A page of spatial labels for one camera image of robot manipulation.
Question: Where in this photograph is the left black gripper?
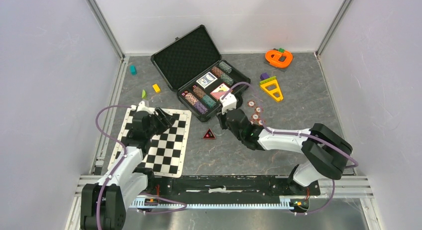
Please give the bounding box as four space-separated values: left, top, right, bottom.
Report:
145 107 177 138

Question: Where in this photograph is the pink brown chip roll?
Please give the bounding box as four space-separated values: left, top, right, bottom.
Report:
185 92 198 106

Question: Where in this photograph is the purple poker chip roll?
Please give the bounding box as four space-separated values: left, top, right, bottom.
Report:
194 102 208 115

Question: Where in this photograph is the brown 100 chip roll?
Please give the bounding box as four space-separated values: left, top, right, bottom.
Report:
193 86 207 99

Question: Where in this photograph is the black poker carrying case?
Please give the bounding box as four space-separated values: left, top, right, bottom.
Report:
150 24 251 122

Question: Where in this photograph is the green blue chip roll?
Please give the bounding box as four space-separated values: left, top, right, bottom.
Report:
220 72 234 87

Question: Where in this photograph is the brown poker chip roll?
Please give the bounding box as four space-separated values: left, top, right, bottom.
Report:
211 66 224 78

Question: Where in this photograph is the grey green chip roll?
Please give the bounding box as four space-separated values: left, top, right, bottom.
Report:
218 61 232 73

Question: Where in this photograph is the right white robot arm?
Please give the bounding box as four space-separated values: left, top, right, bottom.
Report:
217 94 352 194

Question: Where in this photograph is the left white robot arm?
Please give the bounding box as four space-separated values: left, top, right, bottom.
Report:
80 100 176 230

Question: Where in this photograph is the teal poker chip roll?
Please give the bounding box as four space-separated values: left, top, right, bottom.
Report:
202 95 216 108

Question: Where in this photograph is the green half-round block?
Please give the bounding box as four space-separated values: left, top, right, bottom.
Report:
141 90 148 100

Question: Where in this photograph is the black white chessboard mat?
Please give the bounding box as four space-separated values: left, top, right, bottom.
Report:
108 108 192 178

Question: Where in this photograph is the yellow toy block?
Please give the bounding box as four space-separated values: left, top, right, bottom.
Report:
152 84 161 93

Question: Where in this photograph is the red playing card deck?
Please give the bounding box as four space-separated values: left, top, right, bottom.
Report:
211 83 229 100

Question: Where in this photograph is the yellow triangle toy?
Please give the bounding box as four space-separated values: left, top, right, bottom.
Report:
259 76 284 102

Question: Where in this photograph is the blue playing card deck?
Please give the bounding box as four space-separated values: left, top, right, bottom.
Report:
196 72 217 89

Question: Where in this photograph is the purple toy block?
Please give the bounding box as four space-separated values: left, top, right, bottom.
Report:
260 73 270 81

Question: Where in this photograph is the teal toy block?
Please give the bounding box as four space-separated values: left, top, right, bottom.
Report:
129 65 137 75

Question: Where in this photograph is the orange toy track piece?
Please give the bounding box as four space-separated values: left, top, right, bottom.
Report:
265 48 293 69

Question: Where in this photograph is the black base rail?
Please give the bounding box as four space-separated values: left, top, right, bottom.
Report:
130 175 320 211

